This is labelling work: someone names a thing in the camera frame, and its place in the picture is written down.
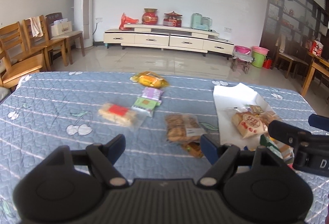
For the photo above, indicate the dark pastry packet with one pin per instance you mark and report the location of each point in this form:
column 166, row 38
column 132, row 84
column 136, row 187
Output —
column 193, row 149

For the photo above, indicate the red ceramic jar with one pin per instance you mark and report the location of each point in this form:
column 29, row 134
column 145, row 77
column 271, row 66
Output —
column 150, row 16

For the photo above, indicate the green bucket pink lid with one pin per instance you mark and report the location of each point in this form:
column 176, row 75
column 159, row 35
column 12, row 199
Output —
column 259, row 55

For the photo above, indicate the gold snack bar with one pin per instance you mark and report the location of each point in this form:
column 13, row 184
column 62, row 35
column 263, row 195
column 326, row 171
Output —
column 255, row 109

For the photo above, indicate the red plastic bag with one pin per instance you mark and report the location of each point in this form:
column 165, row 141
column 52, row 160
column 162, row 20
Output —
column 126, row 20

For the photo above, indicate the white gift bag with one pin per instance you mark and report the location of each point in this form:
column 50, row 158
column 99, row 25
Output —
column 60, row 27

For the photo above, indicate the red pavilion gift box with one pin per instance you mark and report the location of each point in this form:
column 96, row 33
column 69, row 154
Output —
column 172, row 19

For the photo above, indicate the white tv cabinet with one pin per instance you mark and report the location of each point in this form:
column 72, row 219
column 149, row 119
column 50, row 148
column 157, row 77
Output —
column 164, row 37

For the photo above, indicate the brown cookie bag white label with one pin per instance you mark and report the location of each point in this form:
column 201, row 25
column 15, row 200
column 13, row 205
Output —
column 183, row 128

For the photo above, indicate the light green snack packet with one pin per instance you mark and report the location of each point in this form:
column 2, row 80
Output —
column 145, row 106

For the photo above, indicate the dark wooden chair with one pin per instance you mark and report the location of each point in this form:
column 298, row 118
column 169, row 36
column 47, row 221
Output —
column 281, row 55

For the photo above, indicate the pink plastic basin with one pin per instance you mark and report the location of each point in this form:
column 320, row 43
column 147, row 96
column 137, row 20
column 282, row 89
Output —
column 242, row 50

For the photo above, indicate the round red label pastry pack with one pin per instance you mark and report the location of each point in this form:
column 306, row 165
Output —
column 247, row 124

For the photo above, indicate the red cardboard tray box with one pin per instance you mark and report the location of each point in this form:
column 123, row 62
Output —
column 238, row 96

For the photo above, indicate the wooden chair with gift bag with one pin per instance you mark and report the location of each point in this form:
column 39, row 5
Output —
column 68, row 38

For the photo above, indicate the yellow snack bag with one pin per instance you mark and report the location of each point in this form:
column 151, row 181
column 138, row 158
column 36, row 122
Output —
column 149, row 79

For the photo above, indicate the blue quilted cherry bedspread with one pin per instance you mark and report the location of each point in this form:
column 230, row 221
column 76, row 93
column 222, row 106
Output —
column 51, row 117

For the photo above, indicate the wooden dining table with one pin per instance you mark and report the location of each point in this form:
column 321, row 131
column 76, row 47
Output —
column 318, row 64

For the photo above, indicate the white floor air conditioner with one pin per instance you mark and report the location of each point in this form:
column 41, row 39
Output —
column 83, row 20

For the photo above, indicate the red box on table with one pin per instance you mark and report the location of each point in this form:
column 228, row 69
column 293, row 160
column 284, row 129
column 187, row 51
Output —
column 316, row 48

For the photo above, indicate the rice cracker pack red label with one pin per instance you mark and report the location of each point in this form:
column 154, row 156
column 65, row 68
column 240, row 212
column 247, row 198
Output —
column 122, row 116

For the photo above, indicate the wooden chair with towel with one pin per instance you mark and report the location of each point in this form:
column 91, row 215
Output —
column 44, row 44

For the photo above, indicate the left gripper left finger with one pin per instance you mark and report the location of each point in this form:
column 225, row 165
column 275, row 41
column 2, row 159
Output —
column 102, row 160

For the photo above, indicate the mint green blender appliance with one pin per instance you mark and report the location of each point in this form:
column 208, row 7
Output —
column 200, row 22

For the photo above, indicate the clear bag of round biscuits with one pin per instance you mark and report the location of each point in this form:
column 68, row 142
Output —
column 268, row 117

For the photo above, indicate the green white snack packet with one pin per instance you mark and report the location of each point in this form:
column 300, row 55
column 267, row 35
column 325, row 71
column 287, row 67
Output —
column 283, row 151

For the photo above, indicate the small wooden stool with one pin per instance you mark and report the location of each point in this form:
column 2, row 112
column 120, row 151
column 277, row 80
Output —
column 244, row 60

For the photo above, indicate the purple snack packet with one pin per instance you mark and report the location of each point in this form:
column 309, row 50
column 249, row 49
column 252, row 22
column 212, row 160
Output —
column 152, row 93

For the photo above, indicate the beige towel on chair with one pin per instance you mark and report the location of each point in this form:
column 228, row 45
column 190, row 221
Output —
column 36, row 28

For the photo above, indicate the dark wooden display shelf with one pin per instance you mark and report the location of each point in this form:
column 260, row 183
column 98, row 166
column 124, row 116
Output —
column 297, row 20

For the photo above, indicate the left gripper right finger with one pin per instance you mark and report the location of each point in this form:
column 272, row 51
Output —
column 223, row 159

